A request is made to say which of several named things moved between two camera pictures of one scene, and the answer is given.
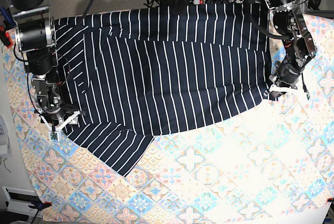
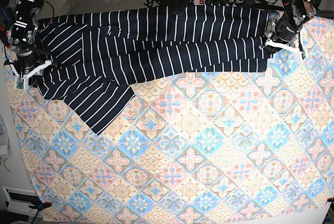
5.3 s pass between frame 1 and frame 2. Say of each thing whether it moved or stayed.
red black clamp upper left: stayed
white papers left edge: stayed
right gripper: moved
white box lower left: stayed
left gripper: moved
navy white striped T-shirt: moved
